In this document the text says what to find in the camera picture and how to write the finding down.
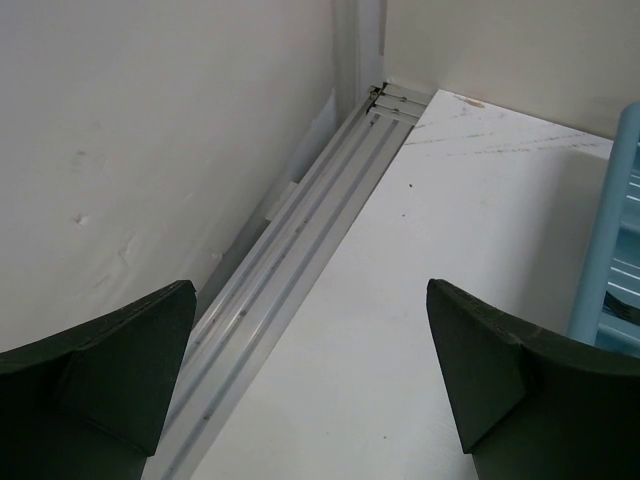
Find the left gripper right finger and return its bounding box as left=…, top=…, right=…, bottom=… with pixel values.
left=426, top=279, right=639, bottom=479

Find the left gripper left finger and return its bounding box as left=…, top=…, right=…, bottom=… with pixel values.
left=1, top=280, right=196, bottom=479

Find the blue plastic cutlery tray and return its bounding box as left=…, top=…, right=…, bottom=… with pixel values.
left=568, top=102, right=639, bottom=357

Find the aluminium rail left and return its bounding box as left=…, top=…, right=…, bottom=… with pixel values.
left=142, top=84, right=432, bottom=479

